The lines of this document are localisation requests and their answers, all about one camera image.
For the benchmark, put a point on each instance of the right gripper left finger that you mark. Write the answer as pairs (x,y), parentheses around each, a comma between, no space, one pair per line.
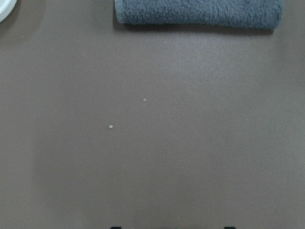
(116,227)

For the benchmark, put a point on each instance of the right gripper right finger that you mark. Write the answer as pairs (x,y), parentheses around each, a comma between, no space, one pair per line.
(229,227)

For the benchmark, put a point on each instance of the grey folded cloth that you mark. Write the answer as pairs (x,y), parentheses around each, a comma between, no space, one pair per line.
(249,14)

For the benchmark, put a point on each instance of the cream rabbit tray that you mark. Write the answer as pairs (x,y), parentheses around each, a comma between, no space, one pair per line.
(6,7)

